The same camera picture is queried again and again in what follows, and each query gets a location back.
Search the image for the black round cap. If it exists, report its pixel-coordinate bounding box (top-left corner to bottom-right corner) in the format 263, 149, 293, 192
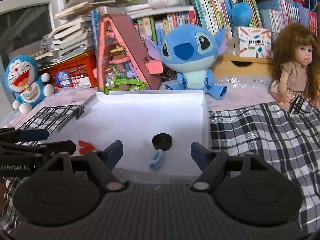
152, 133, 173, 151

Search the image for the light blue plastic clip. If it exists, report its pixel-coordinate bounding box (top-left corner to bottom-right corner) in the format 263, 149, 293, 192
149, 149, 164, 171

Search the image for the black binder clip on box edge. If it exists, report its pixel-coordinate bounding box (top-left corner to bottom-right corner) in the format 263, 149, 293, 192
75, 105, 84, 119

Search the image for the Doraemon plush toy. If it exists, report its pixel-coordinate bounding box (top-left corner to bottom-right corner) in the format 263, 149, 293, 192
4, 55, 54, 114

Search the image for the wooden drawer box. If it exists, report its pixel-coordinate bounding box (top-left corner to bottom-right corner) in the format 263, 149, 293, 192
211, 55, 273, 77

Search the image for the blue Stitch plush toy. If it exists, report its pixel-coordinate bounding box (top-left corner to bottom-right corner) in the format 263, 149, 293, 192
145, 24, 227, 100

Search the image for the stack of books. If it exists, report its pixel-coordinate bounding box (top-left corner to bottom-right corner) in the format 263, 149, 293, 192
31, 0, 116, 63

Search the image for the brown haired doll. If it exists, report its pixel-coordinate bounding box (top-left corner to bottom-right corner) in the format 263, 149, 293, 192
270, 23, 319, 109

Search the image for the pink triangular miniature house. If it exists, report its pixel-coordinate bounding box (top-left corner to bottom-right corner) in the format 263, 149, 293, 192
97, 14, 163, 94

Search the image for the black white plaid cloth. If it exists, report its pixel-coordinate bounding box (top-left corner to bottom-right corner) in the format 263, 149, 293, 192
209, 98, 319, 233

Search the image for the red plastic clip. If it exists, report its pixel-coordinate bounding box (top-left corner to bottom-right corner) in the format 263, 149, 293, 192
78, 140, 95, 155

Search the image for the row of colourful books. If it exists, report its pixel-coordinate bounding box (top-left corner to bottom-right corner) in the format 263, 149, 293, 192
91, 0, 320, 46

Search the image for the white patterned paper box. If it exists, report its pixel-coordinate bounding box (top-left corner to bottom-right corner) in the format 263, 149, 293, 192
234, 27, 272, 59

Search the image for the red plastic crate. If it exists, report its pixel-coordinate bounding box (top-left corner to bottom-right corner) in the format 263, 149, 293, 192
39, 51, 97, 88

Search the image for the white cardboard box tray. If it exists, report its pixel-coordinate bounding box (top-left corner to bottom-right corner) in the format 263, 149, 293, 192
48, 90, 211, 182

